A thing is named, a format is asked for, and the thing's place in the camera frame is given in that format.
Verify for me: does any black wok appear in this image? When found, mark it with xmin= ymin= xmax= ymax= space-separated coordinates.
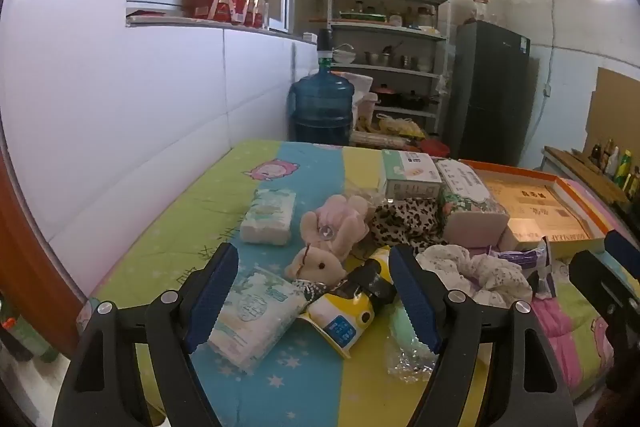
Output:
xmin=399 ymin=89 xmax=441 ymax=111

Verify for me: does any yellow black wipes packet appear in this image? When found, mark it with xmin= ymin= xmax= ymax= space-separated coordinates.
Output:
xmin=299 ymin=247 xmax=397 ymax=360

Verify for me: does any purple white wipes packet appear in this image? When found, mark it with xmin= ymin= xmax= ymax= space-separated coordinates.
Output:
xmin=487 ymin=243 xmax=543 ymax=269
xmin=527 ymin=238 xmax=558 ymax=300

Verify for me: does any floral tissue pack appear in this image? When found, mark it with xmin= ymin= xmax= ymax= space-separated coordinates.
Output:
xmin=436 ymin=158 xmax=510 ymax=249

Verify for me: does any beige plush bunny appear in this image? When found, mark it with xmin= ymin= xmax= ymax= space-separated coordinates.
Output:
xmin=284 ymin=246 xmax=348 ymax=288

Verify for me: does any orange cardboard box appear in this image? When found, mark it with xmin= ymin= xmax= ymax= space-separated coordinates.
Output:
xmin=460 ymin=159 xmax=608 ymax=260

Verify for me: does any blue water jug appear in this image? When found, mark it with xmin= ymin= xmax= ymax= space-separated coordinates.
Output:
xmin=287 ymin=67 xmax=357 ymax=146

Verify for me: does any dark grey refrigerator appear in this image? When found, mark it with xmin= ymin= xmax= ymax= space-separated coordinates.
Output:
xmin=445 ymin=21 xmax=532 ymax=165

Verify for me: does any white metal shelf rack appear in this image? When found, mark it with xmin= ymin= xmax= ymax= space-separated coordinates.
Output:
xmin=327 ymin=0 xmax=451 ymax=142

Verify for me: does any black white water pump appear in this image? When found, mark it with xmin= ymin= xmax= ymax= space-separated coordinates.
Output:
xmin=316 ymin=29 xmax=335 ymax=70

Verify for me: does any white green tissue pack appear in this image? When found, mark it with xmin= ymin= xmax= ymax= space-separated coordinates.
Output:
xmin=207 ymin=266 xmax=307 ymax=374

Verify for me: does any row of condiment bottles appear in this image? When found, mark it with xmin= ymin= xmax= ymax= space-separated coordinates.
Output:
xmin=589 ymin=137 xmax=640 ymax=205

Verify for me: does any pink plastic container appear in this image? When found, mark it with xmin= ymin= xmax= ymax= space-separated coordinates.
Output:
xmin=356 ymin=94 xmax=378 ymax=120

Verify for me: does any green white tissue box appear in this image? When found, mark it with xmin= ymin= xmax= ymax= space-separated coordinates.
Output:
xmin=377 ymin=149 xmax=443 ymax=202

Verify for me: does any thick white tissue pack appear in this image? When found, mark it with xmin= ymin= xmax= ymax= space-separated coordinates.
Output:
xmin=240 ymin=188 xmax=297 ymax=246

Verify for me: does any brown cardboard sheet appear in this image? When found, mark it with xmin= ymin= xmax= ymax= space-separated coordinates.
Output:
xmin=584 ymin=67 xmax=640 ymax=158

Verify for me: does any yellow plastic bag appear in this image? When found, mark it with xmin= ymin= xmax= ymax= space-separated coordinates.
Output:
xmin=376 ymin=114 xmax=427 ymax=140

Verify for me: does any leopard print cloth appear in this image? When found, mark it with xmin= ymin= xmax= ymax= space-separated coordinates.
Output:
xmin=367 ymin=198 xmax=448 ymax=255

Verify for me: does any white lace scrunchie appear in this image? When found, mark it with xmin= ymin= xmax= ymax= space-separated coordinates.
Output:
xmin=416 ymin=243 xmax=533 ymax=308

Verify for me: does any black pot red lid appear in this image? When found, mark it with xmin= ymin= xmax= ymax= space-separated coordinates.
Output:
xmin=374 ymin=83 xmax=401 ymax=106

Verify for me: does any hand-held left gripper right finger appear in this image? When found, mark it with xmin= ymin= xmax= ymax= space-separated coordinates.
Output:
xmin=389 ymin=243 xmax=578 ymax=427

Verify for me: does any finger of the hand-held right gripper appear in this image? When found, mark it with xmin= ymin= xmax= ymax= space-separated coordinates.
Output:
xmin=604 ymin=229 xmax=640 ymax=280
xmin=569 ymin=249 xmax=628 ymax=325

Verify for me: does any brown wooden door frame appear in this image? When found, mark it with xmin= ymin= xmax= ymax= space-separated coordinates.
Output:
xmin=0 ymin=142 xmax=88 ymax=333

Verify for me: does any counter with wooden board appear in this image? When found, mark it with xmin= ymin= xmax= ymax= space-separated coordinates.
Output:
xmin=542 ymin=146 xmax=640 ymax=218

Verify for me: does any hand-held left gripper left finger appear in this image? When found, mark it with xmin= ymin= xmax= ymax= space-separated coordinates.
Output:
xmin=52 ymin=242 xmax=241 ymax=427

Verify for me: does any pink plush toy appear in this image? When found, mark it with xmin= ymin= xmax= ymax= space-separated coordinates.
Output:
xmin=300 ymin=194 xmax=373 ymax=260

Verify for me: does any green puff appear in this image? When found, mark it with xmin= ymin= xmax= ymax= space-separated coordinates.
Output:
xmin=386 ymin=296 xmax=441 ymax=382

